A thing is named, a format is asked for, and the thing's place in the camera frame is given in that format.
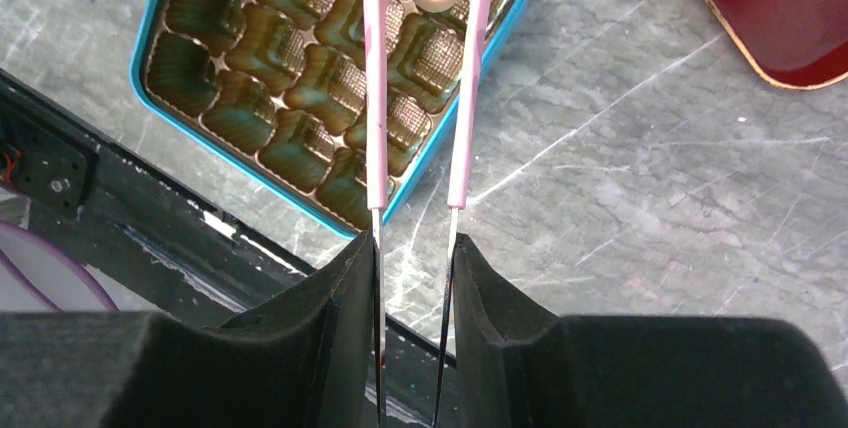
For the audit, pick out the pink metal tongs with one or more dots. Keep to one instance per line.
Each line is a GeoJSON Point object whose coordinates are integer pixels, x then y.
{"type": "Point", "coordinates": [377, 169]}

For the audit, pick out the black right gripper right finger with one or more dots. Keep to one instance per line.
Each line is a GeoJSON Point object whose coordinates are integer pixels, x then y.
{"type": "Point", "coordinates": [520, 365]}

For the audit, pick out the blue cookie tin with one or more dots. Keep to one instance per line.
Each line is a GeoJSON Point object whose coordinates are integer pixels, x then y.
{"type": "Point", "coordinates": [277, 88]}

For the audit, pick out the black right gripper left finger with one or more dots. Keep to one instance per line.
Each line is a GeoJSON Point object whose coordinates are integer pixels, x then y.
{"type": "Point", "coordinates": [300, 359]}

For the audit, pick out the red lacquer tray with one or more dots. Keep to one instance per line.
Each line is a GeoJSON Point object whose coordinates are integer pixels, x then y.
{"type": "Point", "coordinates": [792, 44]}

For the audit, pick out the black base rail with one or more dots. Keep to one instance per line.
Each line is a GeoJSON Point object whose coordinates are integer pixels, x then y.
{"type": "Point", "coordinates": [106, 232]}

